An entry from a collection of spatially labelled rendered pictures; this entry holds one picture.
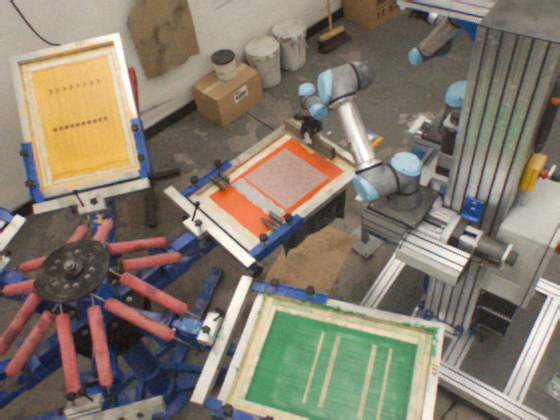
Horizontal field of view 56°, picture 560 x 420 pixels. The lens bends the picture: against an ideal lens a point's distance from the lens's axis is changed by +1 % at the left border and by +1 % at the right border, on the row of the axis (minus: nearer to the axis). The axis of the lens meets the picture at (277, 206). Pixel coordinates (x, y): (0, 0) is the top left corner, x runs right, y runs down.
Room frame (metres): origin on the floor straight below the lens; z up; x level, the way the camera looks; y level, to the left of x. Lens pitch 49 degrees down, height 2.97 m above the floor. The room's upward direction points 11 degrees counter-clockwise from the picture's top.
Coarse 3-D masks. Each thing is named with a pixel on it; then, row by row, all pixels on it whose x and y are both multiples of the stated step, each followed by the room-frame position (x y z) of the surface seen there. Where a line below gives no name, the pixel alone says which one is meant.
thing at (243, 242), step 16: (256, 144) 2.19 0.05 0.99; (240, 160) 2.09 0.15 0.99; (352, 160) 1.93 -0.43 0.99; (352, 176) 1.81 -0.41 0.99; (336, 192) 1.73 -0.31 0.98; (208, 208) 1.78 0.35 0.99; (304, 208) 1.66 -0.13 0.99; (320, 208) 1.67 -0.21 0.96; (224, 224) 1.66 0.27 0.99; (240, 240) 1.54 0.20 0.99
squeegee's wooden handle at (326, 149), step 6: (288, 120) 2.16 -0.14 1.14; (288, 126) 2.14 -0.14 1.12; (294, 126) 2.10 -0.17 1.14; (300, 126) 2.09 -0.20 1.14; (294, 132) 2.10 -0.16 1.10; (300, 138) 2.07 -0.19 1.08; (312, 138) 1.99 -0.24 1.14; (318, 138) 1.98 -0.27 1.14; (312, 144) 1.99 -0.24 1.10; (318, 144) 1.95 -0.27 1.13; (324, 144) 1.92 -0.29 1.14; (318, 150) 1.96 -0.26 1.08; (324, 150) 1.92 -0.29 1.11; (330, 150) 1.88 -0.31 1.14; (330, 156) 1.88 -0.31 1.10
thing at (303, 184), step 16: (320, 160) 2.01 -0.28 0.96; (288, 176) 1.93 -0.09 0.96; (304, 176) 1.91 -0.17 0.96; (320, 176) 1.89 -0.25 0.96; (336, 176) 1.87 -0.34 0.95; (272, 192) 1.84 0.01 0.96; (288, 192) 1.82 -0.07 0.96; (304, 192) 1.80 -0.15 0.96; (256, 208) 1.75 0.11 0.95; (288, 208) 1.71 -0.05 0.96; (240, 224) 1.67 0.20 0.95; (256, 224) 1.65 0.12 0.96; (272, 224) 1.63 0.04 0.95
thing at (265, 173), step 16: (288, 144) 2.18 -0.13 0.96; (272, 160) 2.08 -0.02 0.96; (288, 160) 2.05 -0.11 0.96; (304, 160) 2.03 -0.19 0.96; (240, 176) 2.00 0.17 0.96; (256, 176) 1.98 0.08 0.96; (272, 176) 1.95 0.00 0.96; (224, 192) 1.90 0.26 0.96; (224, 208) 1.79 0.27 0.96; (240, 208) 1.77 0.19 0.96
